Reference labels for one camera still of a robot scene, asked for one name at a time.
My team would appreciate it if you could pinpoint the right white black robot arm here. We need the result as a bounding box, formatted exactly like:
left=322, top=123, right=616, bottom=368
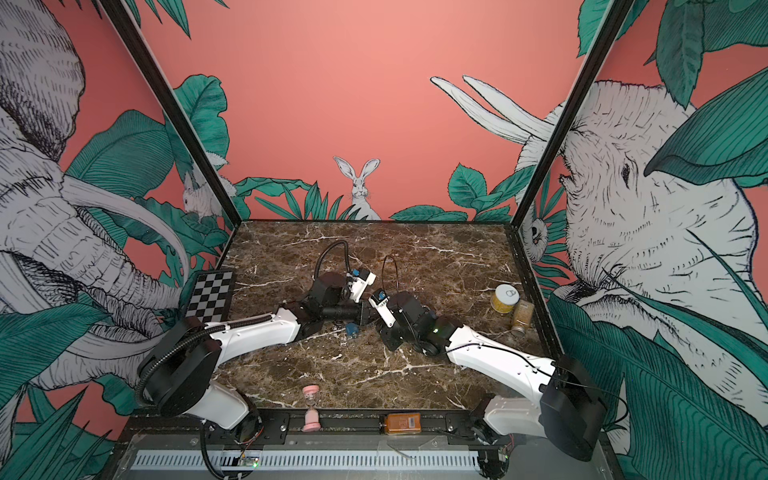
left=369, top=289, right=607, bottom=462

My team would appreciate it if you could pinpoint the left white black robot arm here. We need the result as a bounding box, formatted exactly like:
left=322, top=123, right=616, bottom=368
left=135, top=268, right=376, bottom=430

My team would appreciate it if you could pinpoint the left blue padlock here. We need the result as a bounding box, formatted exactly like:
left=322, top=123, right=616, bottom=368
left=345, top=323, right=360, bottom=339

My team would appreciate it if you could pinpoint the orange rectangular box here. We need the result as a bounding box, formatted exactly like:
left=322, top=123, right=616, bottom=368
left=383, top=412, right=422, bottom=435

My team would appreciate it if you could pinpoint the pink hourglass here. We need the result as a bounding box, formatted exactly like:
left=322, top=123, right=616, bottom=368
left=302, top=384, right=322, bottom=433

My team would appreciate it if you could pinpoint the brown spice jar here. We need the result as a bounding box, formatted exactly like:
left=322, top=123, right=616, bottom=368
left=511, top=300, right=535, bottom=337

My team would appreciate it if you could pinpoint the black white checkerboard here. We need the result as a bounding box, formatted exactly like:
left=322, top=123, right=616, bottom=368
left=184, top=268, right=236, bottom=323

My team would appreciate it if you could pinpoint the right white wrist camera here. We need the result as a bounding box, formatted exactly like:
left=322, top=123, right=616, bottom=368
left=369, top=288, right=396, bottom=328

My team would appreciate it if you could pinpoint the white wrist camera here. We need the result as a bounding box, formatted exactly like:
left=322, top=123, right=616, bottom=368
left=348, top=268, right=376, bottom=303
left=369, top=288, right=396, bottom=328

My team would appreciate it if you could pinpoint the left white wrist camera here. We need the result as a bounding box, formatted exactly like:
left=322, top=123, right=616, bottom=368
left=348, top=268, right=376, bottom=303

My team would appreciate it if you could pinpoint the white perforated rail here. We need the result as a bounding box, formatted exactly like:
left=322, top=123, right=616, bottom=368
left=129, top=449, right=480, bottom=472

